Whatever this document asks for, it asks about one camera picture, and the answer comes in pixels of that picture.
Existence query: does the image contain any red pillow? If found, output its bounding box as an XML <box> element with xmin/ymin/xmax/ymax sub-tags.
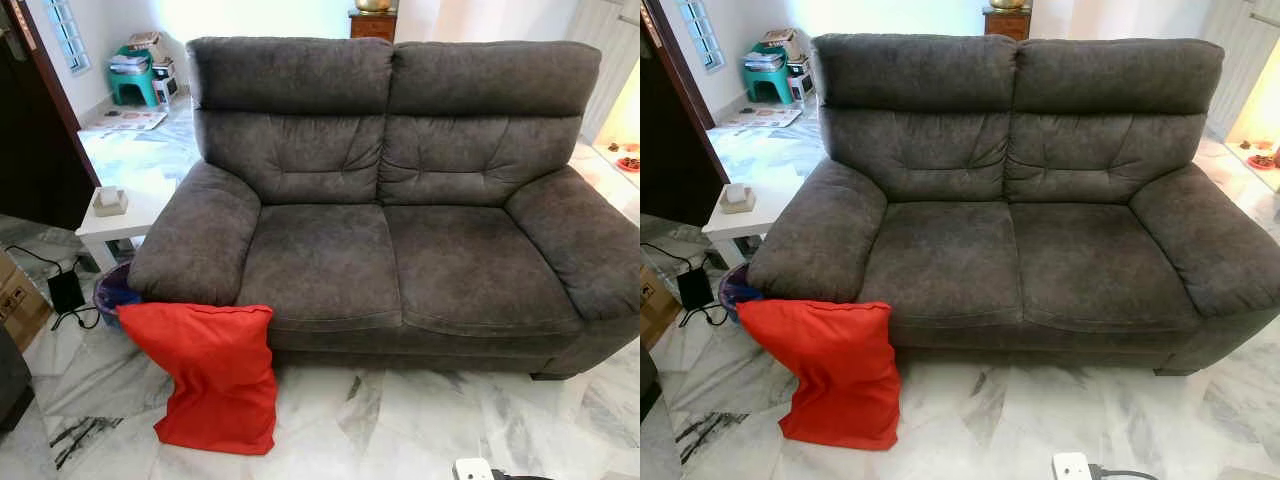
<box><xmin>736</xmin><ymin>298</ymin><xmax>901</xmax><ymax>451</ymax></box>
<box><xmin>116</xmin><ymin>302</ymin><xmax>278</xmax><ymax>456</ymax></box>

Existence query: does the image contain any printed floor mat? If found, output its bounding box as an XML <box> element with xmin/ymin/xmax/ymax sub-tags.
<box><xmin>715</xmin><ymin>107</ymin><xmax>804</xmax><ymax>129</ymax></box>
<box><xmin>78</xmin><ymin>108</ymin><xmax>169</xmax><ymax>136</ymax></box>

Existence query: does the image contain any dark grey two-seat sofa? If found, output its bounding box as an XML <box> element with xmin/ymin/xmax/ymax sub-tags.
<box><xmin>746</xmin><ymin>33</ymin><xmax>1280</xmax><ymax>378</ymax></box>
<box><xmin>127</xmin><ymin>37</ymin><xmax>641</xmax><ymax>381</ymax></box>

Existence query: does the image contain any brown cardboard box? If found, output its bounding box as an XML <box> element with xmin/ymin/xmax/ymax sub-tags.
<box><xmin>0</xmin><ymin>250</ymin><xmax>53</xmax><ymax>351</ymax></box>
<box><xmin>640</xmin><ymin>265</ymin><xmax>681</xmax><ymax>349</ymax></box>

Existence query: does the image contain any black power adapter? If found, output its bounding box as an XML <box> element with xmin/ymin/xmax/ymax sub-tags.
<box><xmin>47</xmin><ymin>270</ymin><xmax>87</xmax><ymax>316</ymax></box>
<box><xmin>676</xmin><ymin>267</ymin><xmax>715</xmax><ymax>311</ymax></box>

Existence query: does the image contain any white side table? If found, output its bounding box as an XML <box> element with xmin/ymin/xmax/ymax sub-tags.
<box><xmin>702</xmin><ymin>182</ymin><xmax>791</xmax><ymax>269</ymax></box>
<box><xmin>76</xmin><ymin>185</ymin><xmax>176</xmax><ymax>273</ymax></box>

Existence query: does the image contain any purple waste bin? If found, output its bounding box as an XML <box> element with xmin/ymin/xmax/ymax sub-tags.
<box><xmin>94</xmin><ymin>262</ymin><xmax>143</xmax><ymax>329</ymax></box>
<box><xmin>718</xmin><ymin>262</ymin><xmax>763</xmax><ymax>323</ymax></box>

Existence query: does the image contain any dark wooden door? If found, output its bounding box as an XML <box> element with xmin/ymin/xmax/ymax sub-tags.
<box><xmin>640</xmin><ymin>0</ymin><xmax>731</xmax><ymax>226</ymax></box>
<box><xmin>0</xmin><ymin>0</ymin><xmax>99</xmax><ymax>231</ymax></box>

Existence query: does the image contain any white folding door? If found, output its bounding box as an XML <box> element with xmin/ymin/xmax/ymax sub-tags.
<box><xmin>572</xmin><ymin>0</ymin><xmax>641</xmax><ymax>141</ymax></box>
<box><xmin>1205</xmin><ymin>0</ymin><xmax>1280</xmax><ymax>141</ymax></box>

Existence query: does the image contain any green plastic stool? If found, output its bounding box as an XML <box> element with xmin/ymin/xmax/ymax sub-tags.
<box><xmin>742</xmin><ymin>42</ymin><xmax>794</xmax><ymax>105</ymax></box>
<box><xmin>108</xmin><ymin>45</ymin><xmax>161</xmax><ymax>108</ymax></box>

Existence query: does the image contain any louvred glass window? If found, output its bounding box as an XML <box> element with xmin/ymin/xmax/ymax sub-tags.
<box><xmin>678</xmin><ymin>0</ymin><xmax>725</xmax><ymax>73</ymax></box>
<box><xmin>45</xmin><ymin>0</ymin><xmax>91</xmax><ymax>76</ymax></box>

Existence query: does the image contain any small white appliance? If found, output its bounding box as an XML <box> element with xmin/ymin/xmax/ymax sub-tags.
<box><xmin>150</xmin><ymin>62</ymin><xmax>186</xmax><ymax>106</ymax></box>
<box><xmin>787</xmin><ymin>58</ymin><xmax>816</xmax><ymax>101</ymax></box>

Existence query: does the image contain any small tan cardboard box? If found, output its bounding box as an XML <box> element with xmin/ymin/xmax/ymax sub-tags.
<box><xmin>125</xmin><ymin>32</ymin><xmax>171</xmax><ymax>63</ymax></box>
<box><xmin>762</xmin><ymin>28</ymin><xmax>809</xmax><ymax>59</ymax></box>

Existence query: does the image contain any small brown wooden cabinet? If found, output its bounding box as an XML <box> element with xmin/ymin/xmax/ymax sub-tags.
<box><xmin>983</xmin><ymin>8</ymin><xmax>1032</xmax><ymax>41</ymax></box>
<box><xmin>349</xmin><ymin>10</ymin><xmax>398</xmax><ymax>43</ymax></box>

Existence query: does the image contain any black adapter cable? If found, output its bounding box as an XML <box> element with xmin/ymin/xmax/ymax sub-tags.
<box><xmin>5</xmin><ymin>245</ymin><xmax>101</xmax><ymax>331</ymax></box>
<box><xmin>641</xmin><ymin>243</ymin><xmax>729</xmax><ymax>328</ymax></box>

